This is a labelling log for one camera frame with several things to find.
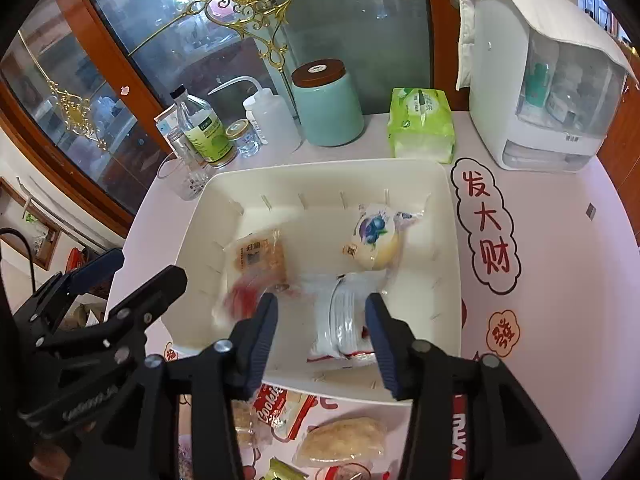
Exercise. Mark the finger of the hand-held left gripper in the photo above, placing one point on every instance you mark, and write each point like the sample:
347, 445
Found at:
150, 300
102, 263

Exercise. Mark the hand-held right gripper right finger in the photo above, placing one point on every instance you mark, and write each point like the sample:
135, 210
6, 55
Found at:
380, 345

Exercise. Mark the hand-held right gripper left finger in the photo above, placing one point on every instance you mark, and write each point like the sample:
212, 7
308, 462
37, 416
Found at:
267, 330

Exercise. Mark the white red striped packet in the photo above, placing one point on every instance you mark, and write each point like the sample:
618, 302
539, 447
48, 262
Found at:
340, 320

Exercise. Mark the clear cracker packet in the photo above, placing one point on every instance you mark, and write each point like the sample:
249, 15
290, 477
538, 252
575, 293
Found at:
260, 260

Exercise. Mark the white plastic bin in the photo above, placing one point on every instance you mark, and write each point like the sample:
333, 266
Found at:
310, 240

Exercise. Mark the red box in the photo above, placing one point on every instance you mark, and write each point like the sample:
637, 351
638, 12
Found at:
75, 258

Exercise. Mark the wooden framed picture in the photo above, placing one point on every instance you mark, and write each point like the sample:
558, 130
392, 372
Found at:
50, 255

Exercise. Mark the red cookie packet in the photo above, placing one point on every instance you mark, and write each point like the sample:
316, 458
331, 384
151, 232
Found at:
272, 407

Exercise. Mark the small clear brown cookie packet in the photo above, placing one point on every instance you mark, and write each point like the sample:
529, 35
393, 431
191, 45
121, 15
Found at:
245, 422

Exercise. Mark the pale bread packet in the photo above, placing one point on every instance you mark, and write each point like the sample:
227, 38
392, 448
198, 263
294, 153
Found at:
340, 440

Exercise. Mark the blueberry print bun packet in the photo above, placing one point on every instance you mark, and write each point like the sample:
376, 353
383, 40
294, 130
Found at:
372, 232

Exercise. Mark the clear glass cup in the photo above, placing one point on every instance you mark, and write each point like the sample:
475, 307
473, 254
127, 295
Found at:
185, 182

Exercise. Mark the clear glass jar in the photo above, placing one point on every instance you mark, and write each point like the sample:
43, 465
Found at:
179, 145

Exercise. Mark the small white blue box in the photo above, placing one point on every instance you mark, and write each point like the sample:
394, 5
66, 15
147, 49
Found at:
167, 121

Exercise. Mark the wooden glass door gold ornament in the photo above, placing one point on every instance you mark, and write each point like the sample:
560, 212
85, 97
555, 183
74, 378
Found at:
50, 110
350, 35

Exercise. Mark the glass bottle with green label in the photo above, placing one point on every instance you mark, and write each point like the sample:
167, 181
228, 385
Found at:
205, 135

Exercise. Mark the small jar with gold lid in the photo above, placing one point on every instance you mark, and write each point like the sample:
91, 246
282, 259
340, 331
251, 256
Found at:
242, 140

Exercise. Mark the white plastic wash bottle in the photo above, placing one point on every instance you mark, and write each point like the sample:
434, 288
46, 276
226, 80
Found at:
272, 125

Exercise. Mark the green tissue pack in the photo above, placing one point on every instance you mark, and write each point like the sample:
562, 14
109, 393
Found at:
420, 125

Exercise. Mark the teal jar with brown lid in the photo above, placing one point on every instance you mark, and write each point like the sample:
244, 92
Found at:
330, 110

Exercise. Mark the small grey square object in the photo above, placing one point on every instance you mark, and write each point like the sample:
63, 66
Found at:
591, 211

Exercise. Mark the white storage organiser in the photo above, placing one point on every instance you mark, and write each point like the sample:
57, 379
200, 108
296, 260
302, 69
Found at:
495, 110

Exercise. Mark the wooden cabinets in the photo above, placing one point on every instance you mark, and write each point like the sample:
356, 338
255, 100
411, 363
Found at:
620, 160

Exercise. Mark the teal bottle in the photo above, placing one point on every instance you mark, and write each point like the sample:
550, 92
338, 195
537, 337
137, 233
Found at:
537, 80

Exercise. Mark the clear white bottle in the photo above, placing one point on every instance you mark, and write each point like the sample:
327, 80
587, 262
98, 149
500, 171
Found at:
567, 95

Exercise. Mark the white cloth cover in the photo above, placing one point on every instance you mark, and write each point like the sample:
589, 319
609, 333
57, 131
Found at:
550, 15

